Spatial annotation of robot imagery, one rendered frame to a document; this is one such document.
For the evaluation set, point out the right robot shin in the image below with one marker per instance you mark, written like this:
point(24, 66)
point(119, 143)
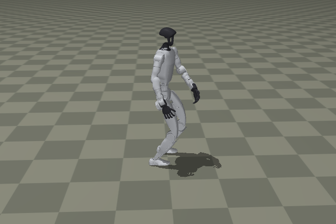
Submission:
point(167, 143)

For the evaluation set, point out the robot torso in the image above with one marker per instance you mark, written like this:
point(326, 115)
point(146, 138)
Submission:
point(166, 71)

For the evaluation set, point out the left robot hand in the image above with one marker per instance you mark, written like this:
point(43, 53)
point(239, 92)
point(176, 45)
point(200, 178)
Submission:
point(195, 92)

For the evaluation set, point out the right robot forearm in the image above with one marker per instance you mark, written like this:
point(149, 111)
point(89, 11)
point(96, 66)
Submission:
point(158, 91)

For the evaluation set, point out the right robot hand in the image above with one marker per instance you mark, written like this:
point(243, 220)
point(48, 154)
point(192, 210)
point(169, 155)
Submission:
point(167, 110)

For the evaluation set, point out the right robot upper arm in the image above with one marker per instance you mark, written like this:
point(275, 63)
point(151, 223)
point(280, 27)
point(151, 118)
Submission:
point(158, 60)

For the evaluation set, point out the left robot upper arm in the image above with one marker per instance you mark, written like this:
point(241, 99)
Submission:
point(179, 68)

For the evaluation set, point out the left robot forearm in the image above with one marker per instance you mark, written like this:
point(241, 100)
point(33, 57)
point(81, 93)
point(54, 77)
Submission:
point(187, 79)

